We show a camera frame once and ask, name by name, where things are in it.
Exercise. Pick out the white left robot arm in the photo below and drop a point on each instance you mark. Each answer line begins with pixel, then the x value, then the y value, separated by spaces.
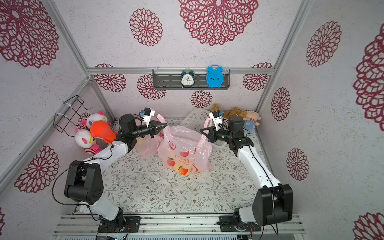
pixel 84 183

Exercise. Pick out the black wire wall rack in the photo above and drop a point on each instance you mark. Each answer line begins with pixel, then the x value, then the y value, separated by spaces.
pixel 71 118

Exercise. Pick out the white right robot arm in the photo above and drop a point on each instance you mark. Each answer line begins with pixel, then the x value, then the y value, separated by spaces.
pixel 273 203

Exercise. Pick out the small doll blue outfit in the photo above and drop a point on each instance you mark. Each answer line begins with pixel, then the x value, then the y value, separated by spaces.
pixel 251 120

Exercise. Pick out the brown plush teddy bear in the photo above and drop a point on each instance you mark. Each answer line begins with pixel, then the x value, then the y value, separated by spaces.
pixel 234 112

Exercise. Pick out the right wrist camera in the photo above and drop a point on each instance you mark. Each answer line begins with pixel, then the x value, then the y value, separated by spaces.
pixel 217 118

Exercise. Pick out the orange plush dinosaur toy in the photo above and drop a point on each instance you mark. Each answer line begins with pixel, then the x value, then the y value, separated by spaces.
pixel 103 131

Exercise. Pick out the blue alarm clock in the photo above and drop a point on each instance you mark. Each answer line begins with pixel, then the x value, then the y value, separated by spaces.
pixel 215 76

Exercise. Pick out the pink plastic bag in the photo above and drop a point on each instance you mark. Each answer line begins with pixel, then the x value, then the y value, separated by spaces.
pixel 147 146
pixel 185 151

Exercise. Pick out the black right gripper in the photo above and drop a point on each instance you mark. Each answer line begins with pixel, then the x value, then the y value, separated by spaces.
pixel 213 133

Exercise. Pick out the dark green alarm clock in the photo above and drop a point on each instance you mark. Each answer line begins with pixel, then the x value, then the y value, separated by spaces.
pixel 187 79

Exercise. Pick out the white plastic lattice basket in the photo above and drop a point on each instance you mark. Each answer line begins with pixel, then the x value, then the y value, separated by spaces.
pixel 195 121

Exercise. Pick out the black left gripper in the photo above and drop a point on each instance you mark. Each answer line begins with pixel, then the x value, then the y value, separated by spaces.
pixel 151 130

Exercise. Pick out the white plush toy yellow glasses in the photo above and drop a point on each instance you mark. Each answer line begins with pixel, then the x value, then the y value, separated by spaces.
pixel 86 120

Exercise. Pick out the white pink striped plush toy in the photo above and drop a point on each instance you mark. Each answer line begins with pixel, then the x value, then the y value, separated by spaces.
pixel 86 141

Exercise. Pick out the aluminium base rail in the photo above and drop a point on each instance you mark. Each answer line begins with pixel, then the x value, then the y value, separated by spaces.
pixel 176 227

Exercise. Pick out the grey wall shelf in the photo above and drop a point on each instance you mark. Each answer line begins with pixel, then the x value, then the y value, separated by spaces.
pixel 172 80

